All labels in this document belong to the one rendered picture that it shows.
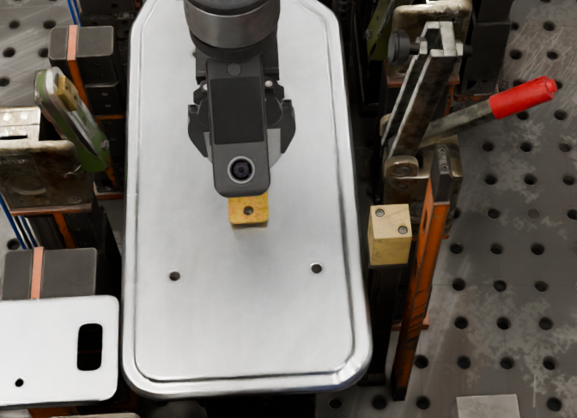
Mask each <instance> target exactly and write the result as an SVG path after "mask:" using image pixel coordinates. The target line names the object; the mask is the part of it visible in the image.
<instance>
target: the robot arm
mask: <svg viewBox="0 0 577 418"><path fill-rule="evenodd" d="M177 1H178V0H177ZM183 5H184V11H185V20H186V23H187V25H188V27H189V33H190V37H191V41H192V42H193V44H194V46H195V59H196V81H197V85H199V88H198V89H196V90H195V91H193V103H194V104H189V105H188V117H187V125H188V136H189V138H190V140H191V142H192V143H193V144H194V146H195V147H196V148H197V150H198V151H199V152H200V153H201V155H202V156H203V157H204V158H207V159H208V160H209V161H210V163H211V164H212V167H213V180H214V187H215V189H216V191H217V192H218V194H219V195H221V196H222V197H226V198H231V197H255V196H260V195H263V194H264V193H265V192H267V190H268V189H269V186H270V169H271V168H272V167H273V166H274V165H275V164H276V163H277V162H278V161H279V159H280V158H281V156H282V154H285V152H286V150H287V148H288V147H289V144H290V143H291V141H292V140H293V138H294V136H295V131H296V125H295V109H294V107H293V106H292V100H291V99H289V100H284V87H283V86H281V85H279V84H278V82H277V81H280V73H279V58H278V43H277V29H278V21H279V17H280V12H281V3H280V0H183Z"/></svg>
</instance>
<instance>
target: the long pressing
mask: <svg viewBox="0 0 577 418"><path fill-rule="evenodd" d="M280 3H281V12H280V17H279V21H278V29H277V43H278V58H279V73H280V81H277V82H278V84H279V85H281V86H283V87H284V100H289V99H291V100H292V106H293V107H294V109H295V125H296V131H295V136H294V138H293V140H292V141H291V143H290V144H289V146H288V148H287V150H286V152H285V154H282V156H281V158H280V159H279V161H278V162H277V163H276V164H275V165H274V166H273V167H272V168H271V169H270V186H269V189H268V202H269V220H268V221H266V222H260V223H244V224H232V223H231V222H230V221H229V220H228V199H227V198H226V197H222V196H221V195H219V194H218V192H217V191H216V189H215V187H214V180H213V167H212V164H211V163H210V161H209V160H208V159H207V158H204V157H203V156H202V155H201V153H200V152H199V151H198V150H197V148H196V147H195V146H194V144H193V143H192V142H191V140H190V138H189V136H188V125H187V117H188V105H189V104H194V103H193V91H195V90H196V89H198V88H199V85H197V81H196V59H195V58H194V57H193V53H194V52H195V46H194V44H193V42H192V41H191V37H190V33H189V27H188V25H187V23H186V20H185V11H184V5H183V0H178V1H177V0H145V1H144V3H143V6H142V7H141V8H140V10H139V12H138V14H137V16H136V18H135V20H134V21H133V22H132V24H131V29H130V31H129V37H128V62H127V93H126V123H125V183H124V214H123V244H122V275H121V306H120V336H119V367H120V370H121V373H122V376H123V378H124V380H125V382H126V384H127V385H128V386H129V387H130V388H131V389H132V390H133V391H134V392H135V393H136V394H137V395H139V396H140V397H144V398H146V399H148V400H152V401H156V402H171V401H186V400H202V399H217V398H234V397H264V396H280V395H295V394H312V393H327V392H335V391H342V390H345V389H348V388H349V387H350V386H352V385H355V384H356V383H357V382H358V381H359V380H360V379H362V377H363V376H364V375H365V373H366V372H367V370H368V368H369V366H370V364H371V360H372V356H373V348H374V343H373V333H372V325H371V316H370V307H369V298H368V289H367V272H366V264H365V254H364V245H363V237H362V228H361V211H360V202H359V193H358V184H357V175H356V166H355V150H354V140H353V131H352V123H351V114H350V105H349V88H348V79H347V70H346V61H345V52H344V43H343V28H342V24H341V22H340V20H339V18H338V16H337V15H336V13H335V12H334V11H333V10H332V9H330V8H329V7H327V6H326V5H324V4H323V3H321V2H320V1H319V0H280ZM315 264H319V265H320V266H321V267H322V270H321V272H319V273H313V272H312V266H313V265H315ZM173 272H178V273H179V274H180V278H179V279H178V280H177V281H172V280H171V279H170V278H169V276H170V274H171V273H173Z"/></svg>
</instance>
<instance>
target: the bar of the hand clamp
mask: <svg viewBox="0 0 577 418"><path fill-rule="evenodd" d="M409 55H414V56H413V58H412V60H411V63H410V67H409V69H408V71H407V74H406V77H405V78H404V83H403V85H402V87H401V90H400V92H399V95H398V98H397V101H396V103H395V106H394V108H393V110H392V115H391V116H390V119H389V121H388V124H387V126H386V130H385V133H384V135H383V137H382V139H381V144H382V147H389V144H388V140H389V138H391V137H392V136H393V135H394V134H397V135H396V138H395V140H394V143H393V145H392V148H391V151H390V153H389V155H388V157H387V160H388V159H390V158H392V157H394V156H398V155H410V156H413V157H415V155H416V152H417V150H418V148H419V146H420V144H421V141H422V139H423V137H424V134H425V132H426V130H427V128H428V125H429V123H430V120H431V118H432V117H433V115H434V111H435V109H436V107H437V105H438V103H439V101H440V97H441V96H442V93H443V91H444V89H445V87H446V84H447V82H448V79H449V77H450V75H451V74H452V70H453V68H454V65H455V64H456V63H459V62H460V60H461V58H471V55H472V45H463V42H462V41H461V39H455V35H454V30H453V24H452V22H451V21H427V22H426V24H425V27H424V29H423V31H422V35H421V37H417V39H416V43H415V42H410V38H409V35H408V34H406V32H405V31H404V30H397V29H396V30H395V31H394V33H392V34H391V36H390V39H389V43H388V58H389V61H390V62H391V63H392V65H393V66H400V67H402V66H403V65H404V63H406V62H407V60H408V57H409Z"/></svg>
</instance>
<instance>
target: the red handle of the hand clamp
mask: <svg viewBox="0 0 577 418"><path fill-rule="evenodd" d="M554 92H557V86H556V83H555V81H554V80H553V78H551V79H548V77H547V76H546V75H543V76H540V77H538V78H535V79H533V80H530V81H528V82H525V83H522V84H520V85H518V86H516V87H513V88H510V89H508V90H505V91H502V92H500V93H498V94H494V95H492V96H490V97H489V99H488V100H485V101H482V102H480V103H477V104H475V105H473V106H469V107H466V108H465V109H462V110H460V111H457V112H454V113H452V114H449V115H447V116H445V117H443V118H439V119H436V120H434V121H432V122H430V123H429V125H428V128H427V130H426V132H425V134H424V137H423V139H422V141H421V144H420V146H419V148H423V147H426V146H428V145H430V144H432V143H435V142H438V141H441V140H443V139H446V138H448V137H450V136H454V135H457V134H459V133H461V132H464V131H466V130H470V129H472V128H475V127H477V126H479V125H482V124H486V123H488V122H490V121H493V120H495V119H498V120H500V119H503V118H506V117H509V116H511V115H514V114H516V113H518V112H522V111H524V110H527V109H529V108H532V107H534V106H538V105H540V104H543V103H544V102H547V101H550V100H553V99H554V98H555V96H554ZM396 135H397V134H394V135H393V136H392V137H391V138H389V140H388V144H389V150H390V151H391V148H392V145H393V143H394V140H395V138H396ZM419 148H418V149H419Z"/></svg>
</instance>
